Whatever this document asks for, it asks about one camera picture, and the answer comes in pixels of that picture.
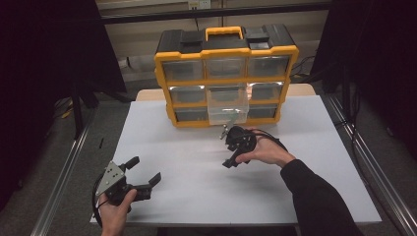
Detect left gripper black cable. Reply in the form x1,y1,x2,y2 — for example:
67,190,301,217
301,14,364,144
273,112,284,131
91,173,109,228

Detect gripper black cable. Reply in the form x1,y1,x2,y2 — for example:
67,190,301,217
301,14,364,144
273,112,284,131
244,128,289,153
91,173,109,228

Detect black curtain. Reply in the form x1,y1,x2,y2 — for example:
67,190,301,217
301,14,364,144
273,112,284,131
309,0,417,158
0,0,127,210

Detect black metal stand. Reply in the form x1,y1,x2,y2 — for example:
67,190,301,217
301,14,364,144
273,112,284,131
70,82,134,141

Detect aluminium frame rail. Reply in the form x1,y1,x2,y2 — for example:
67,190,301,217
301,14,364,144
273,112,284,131
323,92,417,236
30,109,96,236

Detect person's left hand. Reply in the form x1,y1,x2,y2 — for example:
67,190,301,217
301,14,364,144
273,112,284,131
97,189,138,236

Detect yellow floor cable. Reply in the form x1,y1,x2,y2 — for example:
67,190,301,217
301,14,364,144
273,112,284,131
60,99,75,120

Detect person's right hand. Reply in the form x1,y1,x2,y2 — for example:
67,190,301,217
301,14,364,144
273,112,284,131
235,127,297,169

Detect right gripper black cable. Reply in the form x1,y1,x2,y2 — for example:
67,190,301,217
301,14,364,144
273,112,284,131
244,128,289,153

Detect group of clear drawers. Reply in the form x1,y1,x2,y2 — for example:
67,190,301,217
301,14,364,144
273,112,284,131
161,55,291,122

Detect transparent plastic drawer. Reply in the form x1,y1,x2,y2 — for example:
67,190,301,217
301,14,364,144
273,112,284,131
206,83,250,127

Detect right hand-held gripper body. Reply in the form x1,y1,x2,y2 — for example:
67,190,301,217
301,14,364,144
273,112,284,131
219,119,259,158

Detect black horizontal bar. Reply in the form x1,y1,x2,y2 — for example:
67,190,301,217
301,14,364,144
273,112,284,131
99,1,332,26

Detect yellow black organizer cabinet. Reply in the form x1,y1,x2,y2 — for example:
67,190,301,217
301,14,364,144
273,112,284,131
153,23,300,129

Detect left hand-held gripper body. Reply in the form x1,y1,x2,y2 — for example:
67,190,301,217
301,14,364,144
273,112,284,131
95,160,137,214

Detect white wall socket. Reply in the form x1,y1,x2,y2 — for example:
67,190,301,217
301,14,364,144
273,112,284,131
187,0,211,10

